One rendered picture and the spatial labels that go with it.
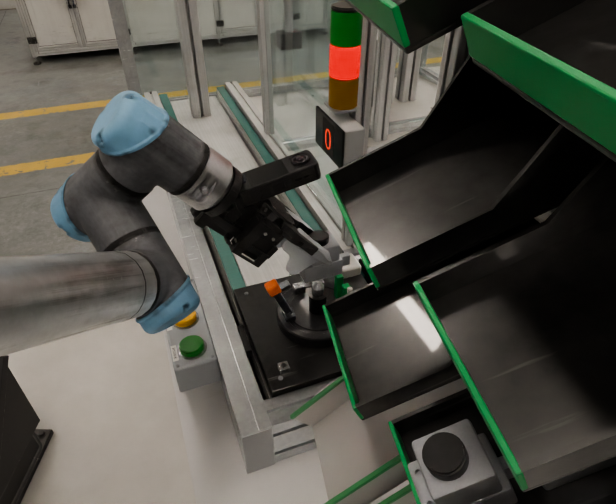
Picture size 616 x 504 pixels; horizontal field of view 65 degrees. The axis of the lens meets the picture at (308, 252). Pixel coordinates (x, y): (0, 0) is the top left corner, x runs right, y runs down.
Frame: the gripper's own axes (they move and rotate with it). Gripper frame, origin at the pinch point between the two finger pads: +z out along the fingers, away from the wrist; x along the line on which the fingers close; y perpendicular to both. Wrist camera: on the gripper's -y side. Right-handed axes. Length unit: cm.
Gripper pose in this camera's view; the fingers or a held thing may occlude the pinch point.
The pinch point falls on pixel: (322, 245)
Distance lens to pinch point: 74.9
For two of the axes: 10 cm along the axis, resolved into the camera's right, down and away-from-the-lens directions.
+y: -7.0, 6.9, 2.1
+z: 6.2, 4.4, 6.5
